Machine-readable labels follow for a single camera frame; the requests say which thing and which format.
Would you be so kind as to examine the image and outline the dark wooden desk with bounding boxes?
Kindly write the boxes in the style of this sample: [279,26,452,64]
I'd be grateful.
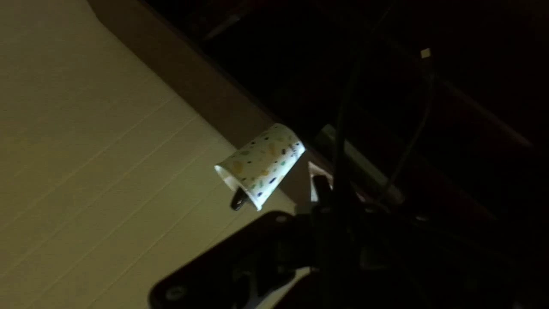
[83,0,549,309]

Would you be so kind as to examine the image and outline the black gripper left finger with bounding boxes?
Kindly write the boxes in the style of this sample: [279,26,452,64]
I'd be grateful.
[147,213,300,309]

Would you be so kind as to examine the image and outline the black marker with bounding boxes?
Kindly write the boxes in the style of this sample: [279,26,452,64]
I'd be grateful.
[228,189,252,211]

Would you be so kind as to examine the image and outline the thin black cable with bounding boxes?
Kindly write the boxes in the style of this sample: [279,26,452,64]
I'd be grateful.
[332,0,439,210]

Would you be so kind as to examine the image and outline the dotted white paper cup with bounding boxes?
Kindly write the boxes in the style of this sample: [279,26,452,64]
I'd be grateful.
[212,122,308,213]

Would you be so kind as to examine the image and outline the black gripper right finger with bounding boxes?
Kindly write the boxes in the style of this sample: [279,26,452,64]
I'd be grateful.
[296,162,437,309]

